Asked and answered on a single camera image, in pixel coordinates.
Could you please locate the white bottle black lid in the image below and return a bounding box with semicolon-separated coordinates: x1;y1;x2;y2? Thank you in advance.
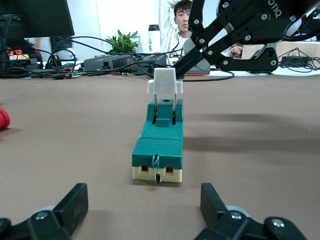
147;24;161;54

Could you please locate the orange labelled device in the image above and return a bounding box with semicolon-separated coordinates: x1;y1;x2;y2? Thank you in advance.
8;53;31;61

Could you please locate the black power adapter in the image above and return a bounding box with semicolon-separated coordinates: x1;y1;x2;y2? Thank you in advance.
281;56;315;66

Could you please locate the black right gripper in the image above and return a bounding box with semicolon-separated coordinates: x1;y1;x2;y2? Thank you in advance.
174;0;320;79

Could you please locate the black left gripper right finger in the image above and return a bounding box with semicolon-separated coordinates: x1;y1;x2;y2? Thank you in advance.
193;183;308;240

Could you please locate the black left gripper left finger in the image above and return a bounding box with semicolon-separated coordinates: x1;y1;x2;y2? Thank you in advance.
0;183;89;240

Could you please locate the red mushroom button orange block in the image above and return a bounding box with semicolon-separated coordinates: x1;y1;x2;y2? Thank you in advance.
0;106;11;130

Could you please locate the black monitor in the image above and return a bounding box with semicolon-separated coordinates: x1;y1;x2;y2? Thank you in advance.
0;0;75;38

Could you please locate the black usb hub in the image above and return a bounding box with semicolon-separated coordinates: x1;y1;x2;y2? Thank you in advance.
186;67;211;76

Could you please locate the man in white shirt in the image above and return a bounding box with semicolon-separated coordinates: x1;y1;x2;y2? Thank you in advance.
158;0;193;55

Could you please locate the black power supply box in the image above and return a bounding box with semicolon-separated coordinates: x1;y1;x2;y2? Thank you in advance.
83;54;137;72
127;53;168;76

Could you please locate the green circuit board module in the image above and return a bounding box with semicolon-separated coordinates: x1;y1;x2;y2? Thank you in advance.
131;67;185;185

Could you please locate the person in dark shirt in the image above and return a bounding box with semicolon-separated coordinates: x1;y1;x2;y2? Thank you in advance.
229;45;245;60

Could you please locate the green potted plant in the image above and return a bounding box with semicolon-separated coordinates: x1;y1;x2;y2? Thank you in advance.
104;29;141;55

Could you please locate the tan cardboard box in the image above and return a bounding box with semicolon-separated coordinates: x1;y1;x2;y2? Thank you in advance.
242;41;320;61

